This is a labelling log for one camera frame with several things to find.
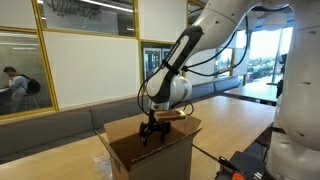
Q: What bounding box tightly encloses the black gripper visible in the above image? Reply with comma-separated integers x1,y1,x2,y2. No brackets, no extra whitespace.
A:
139,110,172,147

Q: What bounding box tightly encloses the brown cardboard box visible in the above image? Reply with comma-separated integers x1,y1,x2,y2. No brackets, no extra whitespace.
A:
94,113,203,180

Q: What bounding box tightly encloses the clear plastic bag blue print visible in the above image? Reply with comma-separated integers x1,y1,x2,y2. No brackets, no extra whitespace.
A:
92,151,114,180

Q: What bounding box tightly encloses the white framed glass door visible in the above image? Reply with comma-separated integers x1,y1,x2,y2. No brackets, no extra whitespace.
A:
142,46,172,83

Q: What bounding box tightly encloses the orange black hand tool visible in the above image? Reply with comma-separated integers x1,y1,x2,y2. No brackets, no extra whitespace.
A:
218,155,248,180

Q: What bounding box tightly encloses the black case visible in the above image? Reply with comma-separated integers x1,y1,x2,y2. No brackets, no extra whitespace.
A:
214,150,268,180

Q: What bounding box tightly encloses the wooden background table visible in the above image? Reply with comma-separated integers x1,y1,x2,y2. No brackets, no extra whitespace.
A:
223,81,279,104

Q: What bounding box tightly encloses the grey upholstered bench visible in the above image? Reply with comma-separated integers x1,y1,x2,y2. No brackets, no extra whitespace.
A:
0,77,241,164

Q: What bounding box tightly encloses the black backpack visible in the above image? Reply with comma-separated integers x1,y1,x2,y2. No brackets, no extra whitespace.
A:
25,77,42,95

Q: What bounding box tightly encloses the seated person grey shirt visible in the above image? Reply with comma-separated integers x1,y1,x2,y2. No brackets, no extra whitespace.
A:
3,66,29,113

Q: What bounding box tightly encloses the white round pendant lamp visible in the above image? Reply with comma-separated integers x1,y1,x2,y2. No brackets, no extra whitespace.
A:
262,11,288,32

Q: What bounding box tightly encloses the yellow window frame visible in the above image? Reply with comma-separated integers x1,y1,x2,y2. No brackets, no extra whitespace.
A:
0,0,234,121

